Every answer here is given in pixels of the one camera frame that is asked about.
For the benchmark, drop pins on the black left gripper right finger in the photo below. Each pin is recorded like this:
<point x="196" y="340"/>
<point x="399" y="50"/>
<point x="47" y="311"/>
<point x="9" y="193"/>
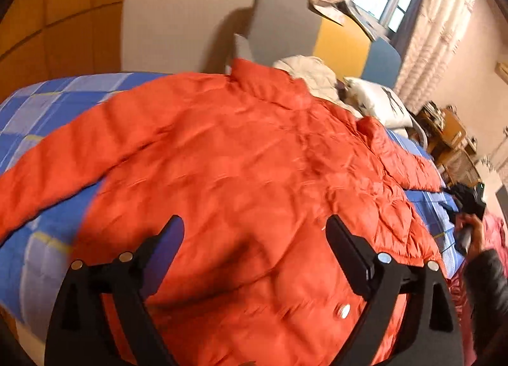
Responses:
<point x="429" y="332"/>

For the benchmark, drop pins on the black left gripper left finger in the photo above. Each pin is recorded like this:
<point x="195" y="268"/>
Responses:
<point x="79" y="331"/>

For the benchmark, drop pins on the orange puffer jacket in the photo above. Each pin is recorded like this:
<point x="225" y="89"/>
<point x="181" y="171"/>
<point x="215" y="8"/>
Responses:
<point x="222" y="206"/>

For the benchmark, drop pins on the dark sleeved right forearm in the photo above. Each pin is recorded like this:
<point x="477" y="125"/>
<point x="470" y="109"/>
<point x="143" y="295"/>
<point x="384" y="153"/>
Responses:
<point x="487" y="293"/>

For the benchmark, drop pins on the person's right hand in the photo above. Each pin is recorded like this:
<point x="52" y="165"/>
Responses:
<point x="473" y="225"/>

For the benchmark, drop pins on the wicker chair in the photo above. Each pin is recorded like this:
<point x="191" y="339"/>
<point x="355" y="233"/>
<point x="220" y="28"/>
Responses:
<point x="458" y="168"/>

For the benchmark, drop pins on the wooden bedside cabinet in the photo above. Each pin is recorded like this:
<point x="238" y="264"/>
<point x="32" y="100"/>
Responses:
<point x="445" y="132"/>

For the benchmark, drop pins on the blue plaid bed sheet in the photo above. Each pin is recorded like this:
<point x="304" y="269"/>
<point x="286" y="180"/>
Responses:
<point x="35" y="175"/>

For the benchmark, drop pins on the white patterned pillow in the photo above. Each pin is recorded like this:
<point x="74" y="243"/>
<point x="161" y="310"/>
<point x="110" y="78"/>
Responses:
<point x="379" y="101"/>

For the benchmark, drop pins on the cream quilted jacket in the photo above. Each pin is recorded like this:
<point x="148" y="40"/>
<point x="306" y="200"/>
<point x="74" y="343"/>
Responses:
<point x="320" y="80"/>

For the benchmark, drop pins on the beige curtain right of window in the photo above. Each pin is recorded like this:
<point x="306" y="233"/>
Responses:
<point x="439" y="29"/>

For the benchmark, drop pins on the grey yellow blue headboard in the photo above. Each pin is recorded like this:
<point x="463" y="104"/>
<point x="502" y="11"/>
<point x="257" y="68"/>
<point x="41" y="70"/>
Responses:
<point x="282" y="28"/>

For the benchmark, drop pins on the orange wooden wardrobe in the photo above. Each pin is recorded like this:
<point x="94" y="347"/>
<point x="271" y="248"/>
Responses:
<point x="45" y="39"/>

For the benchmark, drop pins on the wall air conditioner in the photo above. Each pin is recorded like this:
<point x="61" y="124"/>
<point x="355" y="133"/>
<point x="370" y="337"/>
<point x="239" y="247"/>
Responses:
<point x="501" y="69"/>

